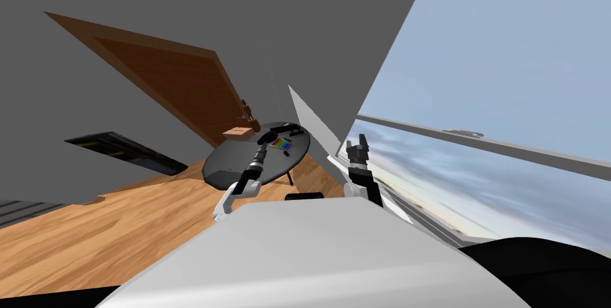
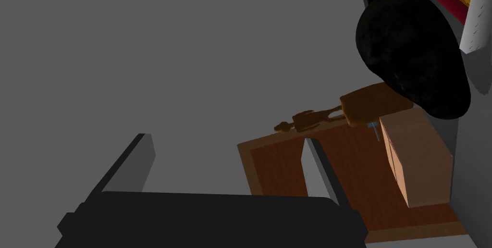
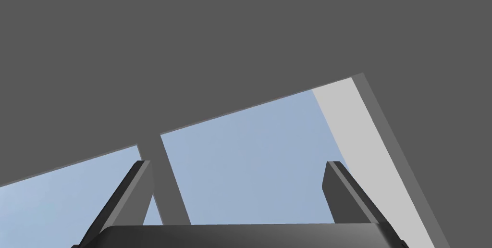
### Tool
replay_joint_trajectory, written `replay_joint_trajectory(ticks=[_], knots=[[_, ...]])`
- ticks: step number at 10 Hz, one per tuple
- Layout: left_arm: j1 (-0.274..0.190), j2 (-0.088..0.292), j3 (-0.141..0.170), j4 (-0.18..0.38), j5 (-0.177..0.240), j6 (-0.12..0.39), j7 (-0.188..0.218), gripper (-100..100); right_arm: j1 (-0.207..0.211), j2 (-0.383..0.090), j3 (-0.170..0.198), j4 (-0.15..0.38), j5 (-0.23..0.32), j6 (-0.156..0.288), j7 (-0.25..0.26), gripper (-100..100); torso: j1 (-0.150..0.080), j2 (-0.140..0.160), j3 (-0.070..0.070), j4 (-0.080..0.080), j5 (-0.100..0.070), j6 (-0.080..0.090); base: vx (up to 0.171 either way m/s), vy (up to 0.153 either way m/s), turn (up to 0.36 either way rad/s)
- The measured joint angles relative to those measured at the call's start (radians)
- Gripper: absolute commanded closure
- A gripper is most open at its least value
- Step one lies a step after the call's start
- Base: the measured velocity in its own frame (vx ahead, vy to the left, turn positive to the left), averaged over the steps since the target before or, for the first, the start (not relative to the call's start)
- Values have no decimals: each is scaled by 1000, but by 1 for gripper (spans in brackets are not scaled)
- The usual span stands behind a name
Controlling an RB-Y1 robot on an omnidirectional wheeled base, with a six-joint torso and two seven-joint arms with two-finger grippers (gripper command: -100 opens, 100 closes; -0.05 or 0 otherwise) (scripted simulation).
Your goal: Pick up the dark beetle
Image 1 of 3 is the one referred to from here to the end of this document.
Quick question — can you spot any brown wooden door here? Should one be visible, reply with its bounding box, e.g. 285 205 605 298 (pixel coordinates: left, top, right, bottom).
42 11 262 149

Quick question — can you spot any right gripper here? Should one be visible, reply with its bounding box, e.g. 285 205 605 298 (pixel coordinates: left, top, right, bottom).
345 133 372 172

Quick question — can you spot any large window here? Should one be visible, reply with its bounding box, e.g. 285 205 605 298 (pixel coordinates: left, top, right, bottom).
334 0 611 252

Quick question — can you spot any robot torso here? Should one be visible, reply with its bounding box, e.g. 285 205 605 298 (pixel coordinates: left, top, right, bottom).
95 192 532 308

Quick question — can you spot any black wall panel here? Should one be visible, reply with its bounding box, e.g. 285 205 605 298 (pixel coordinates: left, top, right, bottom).
64 131 189 177

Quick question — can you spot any round grey table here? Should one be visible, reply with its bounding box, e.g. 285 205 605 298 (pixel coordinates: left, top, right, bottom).
202 121 311 192

